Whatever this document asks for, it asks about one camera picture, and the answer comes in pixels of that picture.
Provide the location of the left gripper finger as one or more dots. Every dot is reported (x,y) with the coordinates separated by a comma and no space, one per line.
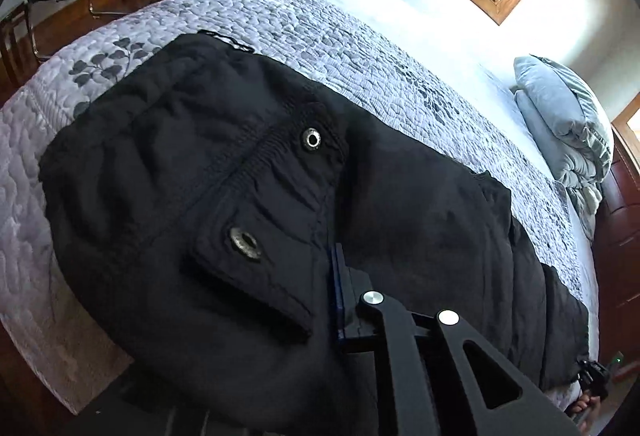
(435,374)

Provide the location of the black quilted pants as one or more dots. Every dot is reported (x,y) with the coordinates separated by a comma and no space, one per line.
(193,210)

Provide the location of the person's right hand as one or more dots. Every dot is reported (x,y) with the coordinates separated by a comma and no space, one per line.
(585,411)

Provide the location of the dark wooden headboard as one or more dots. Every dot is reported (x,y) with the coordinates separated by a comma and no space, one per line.
(616,255)

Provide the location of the side wooden framed window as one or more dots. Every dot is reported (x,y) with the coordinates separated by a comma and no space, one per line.
(626,127)

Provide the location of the folded grey duvet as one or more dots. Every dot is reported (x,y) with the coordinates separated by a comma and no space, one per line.
(570,128)

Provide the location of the grey quilted bedspread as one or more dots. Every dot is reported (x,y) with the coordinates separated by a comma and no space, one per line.
(413,78)

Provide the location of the small dark wooden stool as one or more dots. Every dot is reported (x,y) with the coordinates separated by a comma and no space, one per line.
(18,61)

